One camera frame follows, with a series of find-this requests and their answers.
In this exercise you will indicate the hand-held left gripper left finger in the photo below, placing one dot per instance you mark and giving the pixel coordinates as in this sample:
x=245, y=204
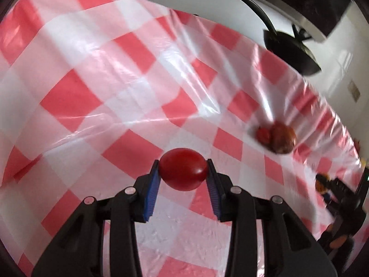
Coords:
x=151, y=192

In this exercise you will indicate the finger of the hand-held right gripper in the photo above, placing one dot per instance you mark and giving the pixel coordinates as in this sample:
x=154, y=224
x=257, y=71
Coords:
x=340, y=192

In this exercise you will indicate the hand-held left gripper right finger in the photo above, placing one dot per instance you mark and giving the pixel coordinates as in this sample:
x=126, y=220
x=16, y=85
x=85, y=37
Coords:
x=214, y=192

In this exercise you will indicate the red tomato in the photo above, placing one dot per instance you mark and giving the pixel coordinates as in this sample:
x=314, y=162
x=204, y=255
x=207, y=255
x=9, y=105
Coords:
x=183, y=168
x=263, y=135

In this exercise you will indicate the large brown round fruit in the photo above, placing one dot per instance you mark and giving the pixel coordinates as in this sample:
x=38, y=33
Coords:
x=283, y=141

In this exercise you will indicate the red white checkered tablecloth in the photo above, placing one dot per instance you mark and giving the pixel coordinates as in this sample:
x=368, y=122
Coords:
x=86, y=92

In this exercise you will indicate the black frying pan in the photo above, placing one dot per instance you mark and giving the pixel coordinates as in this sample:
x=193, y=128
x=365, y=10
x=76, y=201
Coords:
x=291, y=52

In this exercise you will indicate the wall socket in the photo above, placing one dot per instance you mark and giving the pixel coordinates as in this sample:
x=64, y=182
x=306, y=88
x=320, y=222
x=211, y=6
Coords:
x=354, y=91

